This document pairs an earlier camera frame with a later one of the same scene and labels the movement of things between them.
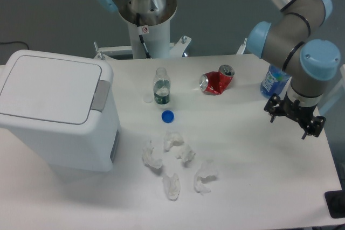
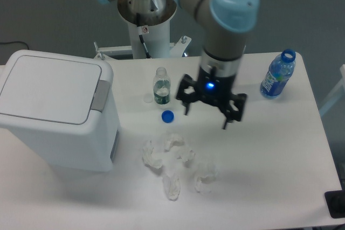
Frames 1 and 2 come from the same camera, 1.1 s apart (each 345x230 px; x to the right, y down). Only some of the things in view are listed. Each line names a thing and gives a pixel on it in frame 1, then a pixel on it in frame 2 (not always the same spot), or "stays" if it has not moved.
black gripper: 275,105 -> 213,88
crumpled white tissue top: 171,139 stays
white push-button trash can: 63,106 stays
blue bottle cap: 167,116 stays
